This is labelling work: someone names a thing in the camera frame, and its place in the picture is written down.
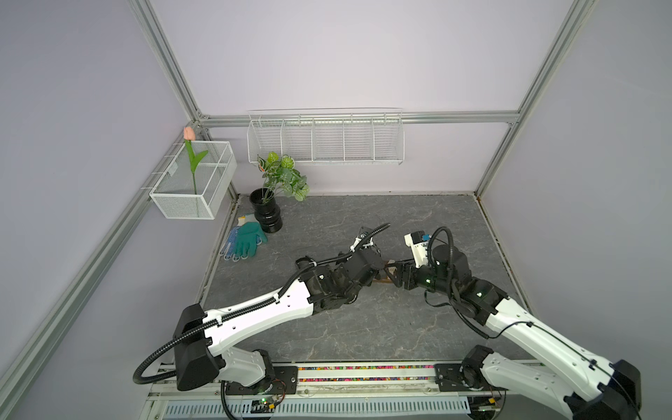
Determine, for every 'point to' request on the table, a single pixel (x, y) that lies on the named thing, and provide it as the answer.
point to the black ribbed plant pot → (267, 212)
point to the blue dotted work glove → (230, 245)
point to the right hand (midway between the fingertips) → (388, 264)
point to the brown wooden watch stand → (387, 279)
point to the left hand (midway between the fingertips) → (363, 256)
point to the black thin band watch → (306, 259)
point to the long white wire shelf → (332, 136)
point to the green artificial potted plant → (280, 175)
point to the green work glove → (248, 237)
